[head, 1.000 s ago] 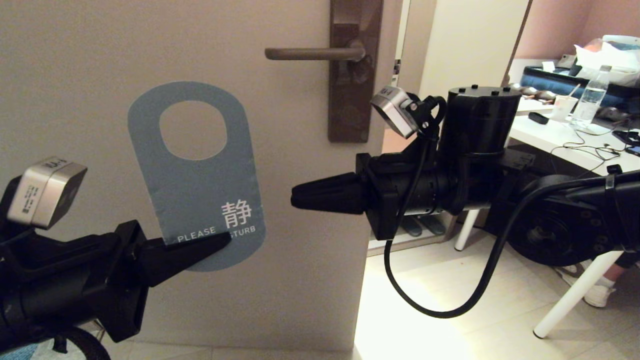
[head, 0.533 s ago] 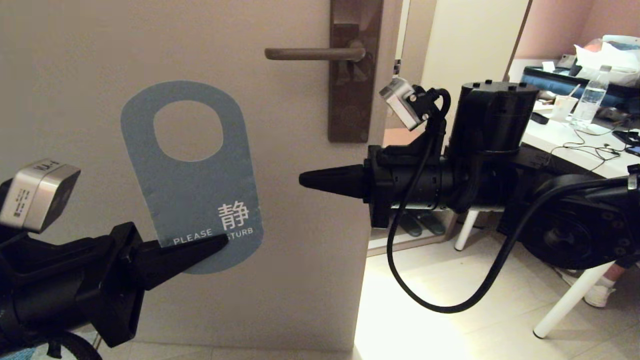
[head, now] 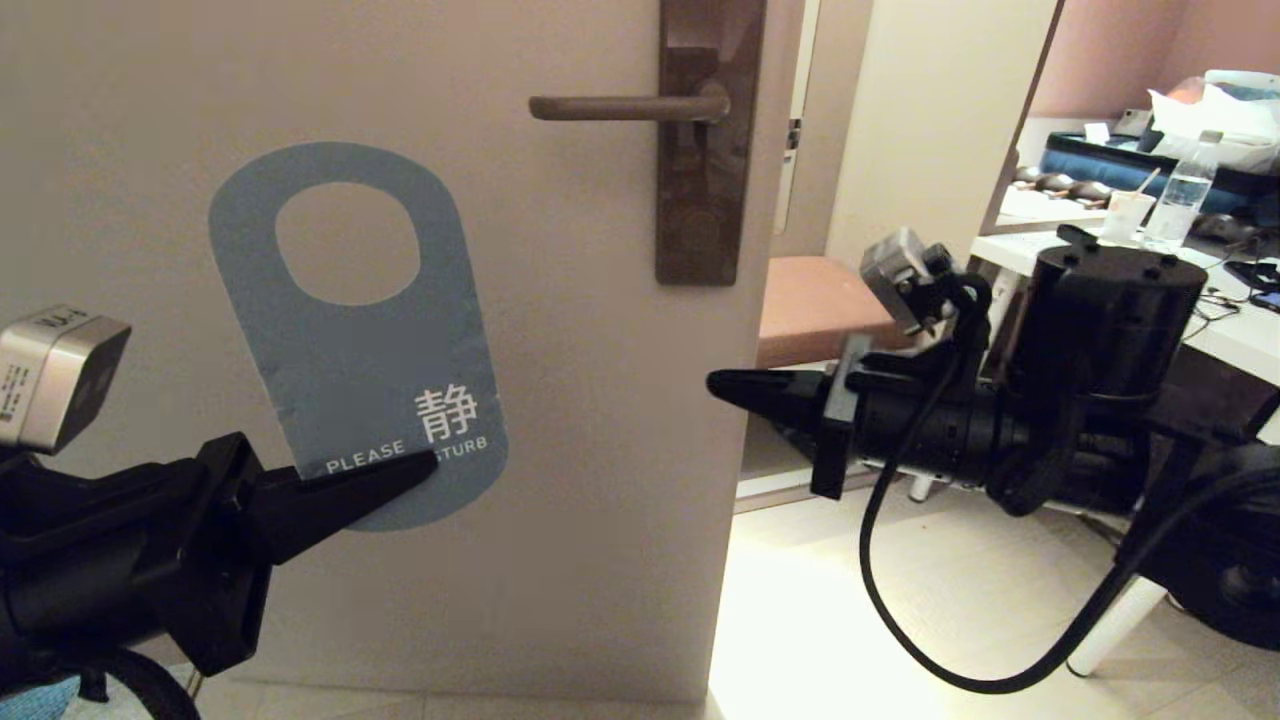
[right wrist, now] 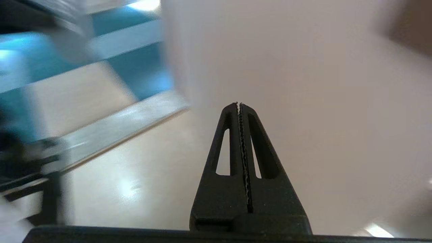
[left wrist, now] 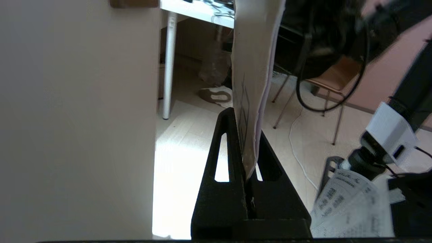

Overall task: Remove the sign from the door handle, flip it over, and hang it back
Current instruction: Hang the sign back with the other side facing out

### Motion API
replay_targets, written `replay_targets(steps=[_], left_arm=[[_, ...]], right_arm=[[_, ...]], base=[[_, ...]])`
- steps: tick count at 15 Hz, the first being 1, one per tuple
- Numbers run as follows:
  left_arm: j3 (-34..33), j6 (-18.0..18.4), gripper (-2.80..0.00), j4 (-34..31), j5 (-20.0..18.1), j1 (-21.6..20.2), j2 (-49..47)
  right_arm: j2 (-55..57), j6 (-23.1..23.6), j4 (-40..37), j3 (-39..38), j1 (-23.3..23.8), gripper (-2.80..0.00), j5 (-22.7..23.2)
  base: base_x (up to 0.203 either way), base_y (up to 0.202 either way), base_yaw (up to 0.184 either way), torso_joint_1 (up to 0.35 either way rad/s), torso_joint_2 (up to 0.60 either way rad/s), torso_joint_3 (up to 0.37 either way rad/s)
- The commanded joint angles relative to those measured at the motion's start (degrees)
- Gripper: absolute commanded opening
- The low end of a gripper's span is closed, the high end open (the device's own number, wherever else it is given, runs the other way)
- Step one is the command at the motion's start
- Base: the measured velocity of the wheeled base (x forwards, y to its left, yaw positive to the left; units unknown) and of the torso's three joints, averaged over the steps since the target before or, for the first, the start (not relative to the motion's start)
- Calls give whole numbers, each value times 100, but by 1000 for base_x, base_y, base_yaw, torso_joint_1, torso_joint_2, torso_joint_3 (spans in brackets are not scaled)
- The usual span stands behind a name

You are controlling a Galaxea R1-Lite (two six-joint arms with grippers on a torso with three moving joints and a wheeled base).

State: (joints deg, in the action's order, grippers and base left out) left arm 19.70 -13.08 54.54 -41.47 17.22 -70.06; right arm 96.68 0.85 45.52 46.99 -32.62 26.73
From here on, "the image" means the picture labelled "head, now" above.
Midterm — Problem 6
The white paper sheet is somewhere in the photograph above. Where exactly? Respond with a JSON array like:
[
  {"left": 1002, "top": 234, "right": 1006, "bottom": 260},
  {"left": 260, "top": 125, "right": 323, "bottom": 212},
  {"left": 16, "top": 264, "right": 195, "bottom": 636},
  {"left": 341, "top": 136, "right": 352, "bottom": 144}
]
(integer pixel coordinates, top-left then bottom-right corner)
[{"left": 1000, "top": 185, "right": 1103, "bottom": 227}]

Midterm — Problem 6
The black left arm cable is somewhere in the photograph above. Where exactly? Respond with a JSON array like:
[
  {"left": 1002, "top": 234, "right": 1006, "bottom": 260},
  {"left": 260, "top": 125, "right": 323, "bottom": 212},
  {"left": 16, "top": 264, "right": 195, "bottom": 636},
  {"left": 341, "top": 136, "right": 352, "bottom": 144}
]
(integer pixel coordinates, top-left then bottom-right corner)
[{"left": 0, "top": 650, "right": 201, "bottom": 720}]

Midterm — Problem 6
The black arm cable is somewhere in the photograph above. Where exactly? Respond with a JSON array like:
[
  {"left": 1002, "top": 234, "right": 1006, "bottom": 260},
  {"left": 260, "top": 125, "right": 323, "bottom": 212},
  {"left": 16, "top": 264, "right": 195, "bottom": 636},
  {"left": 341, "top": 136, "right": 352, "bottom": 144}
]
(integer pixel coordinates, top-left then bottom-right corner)
[
  {"left": 860, "top": 275, "right": 1280, "bottom": 696},
  {"left": 0, "top": 650, "right": 201, "bottom": 720}
]

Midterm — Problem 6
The black smartphone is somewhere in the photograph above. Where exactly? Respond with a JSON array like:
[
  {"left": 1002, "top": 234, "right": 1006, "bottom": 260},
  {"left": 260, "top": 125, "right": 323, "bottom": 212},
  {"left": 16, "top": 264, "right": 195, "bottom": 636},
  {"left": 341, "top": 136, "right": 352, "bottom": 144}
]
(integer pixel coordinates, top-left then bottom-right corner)
[{"left": 1222, "top": 258, "right": 1280, "bottom": 313}]

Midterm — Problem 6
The blue and white door hanger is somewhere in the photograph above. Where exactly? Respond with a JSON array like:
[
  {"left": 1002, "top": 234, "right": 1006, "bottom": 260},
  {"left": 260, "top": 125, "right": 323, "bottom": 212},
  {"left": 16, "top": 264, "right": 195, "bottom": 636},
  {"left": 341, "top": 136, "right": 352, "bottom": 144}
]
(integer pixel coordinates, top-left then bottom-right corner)
[{"left": 208, "top": 142, "right": 509, "bottom": 533}]

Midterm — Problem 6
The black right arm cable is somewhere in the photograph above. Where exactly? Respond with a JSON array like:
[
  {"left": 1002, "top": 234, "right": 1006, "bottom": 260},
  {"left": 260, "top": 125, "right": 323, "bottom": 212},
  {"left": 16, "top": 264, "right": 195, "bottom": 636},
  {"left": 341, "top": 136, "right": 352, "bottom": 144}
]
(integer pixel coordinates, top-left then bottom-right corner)
[{"left": 860, "top": 275, "right": 1280, "bottom": 696}]

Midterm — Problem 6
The clear plastic water bottle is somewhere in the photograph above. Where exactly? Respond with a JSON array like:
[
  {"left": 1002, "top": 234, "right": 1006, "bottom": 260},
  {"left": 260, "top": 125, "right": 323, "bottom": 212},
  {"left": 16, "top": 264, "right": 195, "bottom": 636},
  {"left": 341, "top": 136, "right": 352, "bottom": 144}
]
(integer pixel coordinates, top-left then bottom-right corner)
[{"left": 1140, "top": 130, "right": 1223, "bottom": 253}]

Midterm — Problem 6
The black earphone cable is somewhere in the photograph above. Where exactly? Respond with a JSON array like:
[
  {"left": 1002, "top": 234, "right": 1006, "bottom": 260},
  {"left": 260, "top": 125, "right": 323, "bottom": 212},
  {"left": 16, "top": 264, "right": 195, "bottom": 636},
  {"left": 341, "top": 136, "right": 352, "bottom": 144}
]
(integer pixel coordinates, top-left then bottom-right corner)
[{"left": 1185, "top": 270, "right": 1263, "bottom": 326}]

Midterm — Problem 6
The dark blue tray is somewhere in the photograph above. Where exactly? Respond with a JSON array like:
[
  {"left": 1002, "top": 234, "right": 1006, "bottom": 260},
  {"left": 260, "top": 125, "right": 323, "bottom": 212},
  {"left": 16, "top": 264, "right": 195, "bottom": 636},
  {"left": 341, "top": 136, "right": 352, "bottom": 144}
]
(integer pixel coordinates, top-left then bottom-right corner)
[{"left": 1038, "top": 135, "right": 1280, "bottom": 216}]

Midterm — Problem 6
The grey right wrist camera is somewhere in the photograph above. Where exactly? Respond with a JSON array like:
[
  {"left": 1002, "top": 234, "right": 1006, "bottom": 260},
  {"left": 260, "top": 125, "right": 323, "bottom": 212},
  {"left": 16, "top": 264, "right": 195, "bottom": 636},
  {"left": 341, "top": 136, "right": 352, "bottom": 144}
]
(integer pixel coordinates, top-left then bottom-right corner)
[{"left": 860, "top": 227, "right": 956, "bottom": 336}]

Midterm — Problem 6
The white shelf bench unit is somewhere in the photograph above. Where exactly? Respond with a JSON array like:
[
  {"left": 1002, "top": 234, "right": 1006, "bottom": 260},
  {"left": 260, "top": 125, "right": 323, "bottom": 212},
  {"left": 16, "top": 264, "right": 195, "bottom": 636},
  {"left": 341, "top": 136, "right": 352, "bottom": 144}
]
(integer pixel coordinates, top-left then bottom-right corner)
[{"left": 735, "top": 0, "right": 1061, "bottom": 516}]

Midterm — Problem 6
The blue carpet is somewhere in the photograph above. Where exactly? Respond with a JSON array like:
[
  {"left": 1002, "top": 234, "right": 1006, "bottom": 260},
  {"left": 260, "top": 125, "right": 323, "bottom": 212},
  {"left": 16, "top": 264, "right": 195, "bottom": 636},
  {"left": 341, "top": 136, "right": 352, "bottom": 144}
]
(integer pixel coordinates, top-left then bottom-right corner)
[{"left": 0, "top": 675, "right": 81, "bottom": 720}]

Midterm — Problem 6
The beige room door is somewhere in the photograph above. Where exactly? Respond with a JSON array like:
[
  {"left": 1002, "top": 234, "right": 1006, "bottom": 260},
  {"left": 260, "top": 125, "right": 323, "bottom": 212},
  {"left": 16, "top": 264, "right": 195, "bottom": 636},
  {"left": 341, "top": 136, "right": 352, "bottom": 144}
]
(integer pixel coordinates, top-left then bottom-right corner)
[{"left": 0, "top": 0, "right": 801, "bottom": 706}]

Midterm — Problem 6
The brown metal door handle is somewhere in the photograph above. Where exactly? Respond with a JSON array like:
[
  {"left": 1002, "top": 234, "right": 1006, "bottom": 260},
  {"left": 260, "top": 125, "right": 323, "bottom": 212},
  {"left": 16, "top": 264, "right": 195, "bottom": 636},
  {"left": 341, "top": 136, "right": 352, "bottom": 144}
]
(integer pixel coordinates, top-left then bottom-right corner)
[{"left": 529, "top": 85, "right": 732, "bottom": 125}]

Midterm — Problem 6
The white paper cup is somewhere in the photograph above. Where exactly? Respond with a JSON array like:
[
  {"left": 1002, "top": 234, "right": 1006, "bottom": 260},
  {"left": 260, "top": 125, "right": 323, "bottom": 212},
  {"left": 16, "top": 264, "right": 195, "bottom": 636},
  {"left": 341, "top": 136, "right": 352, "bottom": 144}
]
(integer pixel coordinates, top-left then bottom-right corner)
[{"left": 1100, "top": 170, "right": 1158, "bottom": 246}]

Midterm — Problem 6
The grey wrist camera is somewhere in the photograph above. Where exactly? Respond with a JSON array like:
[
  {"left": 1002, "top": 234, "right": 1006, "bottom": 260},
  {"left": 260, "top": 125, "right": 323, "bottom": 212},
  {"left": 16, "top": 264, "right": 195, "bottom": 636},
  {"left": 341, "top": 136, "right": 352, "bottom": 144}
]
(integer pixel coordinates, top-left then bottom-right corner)
[
  {"left": 0, "top": 305, "right": 133, "bottom": 456},
  {"left": 860, "top": 227, "right": 956, "bottom": 336}
]

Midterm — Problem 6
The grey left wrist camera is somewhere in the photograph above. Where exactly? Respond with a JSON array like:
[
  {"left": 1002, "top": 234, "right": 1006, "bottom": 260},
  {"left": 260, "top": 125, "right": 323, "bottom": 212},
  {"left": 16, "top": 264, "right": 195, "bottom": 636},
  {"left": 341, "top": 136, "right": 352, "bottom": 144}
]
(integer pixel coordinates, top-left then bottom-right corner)
[{"left": 0, "top": 305, "right": 133, "bottom": 456}]

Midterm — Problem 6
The white plastic bag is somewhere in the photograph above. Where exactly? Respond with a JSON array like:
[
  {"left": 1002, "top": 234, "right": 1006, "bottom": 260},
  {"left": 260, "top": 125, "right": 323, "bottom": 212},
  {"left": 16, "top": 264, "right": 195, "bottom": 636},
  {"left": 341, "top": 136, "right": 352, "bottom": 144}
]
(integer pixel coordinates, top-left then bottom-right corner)
[{"left": 1145, "top": 72, "right": 1280, "bottom": 179}]

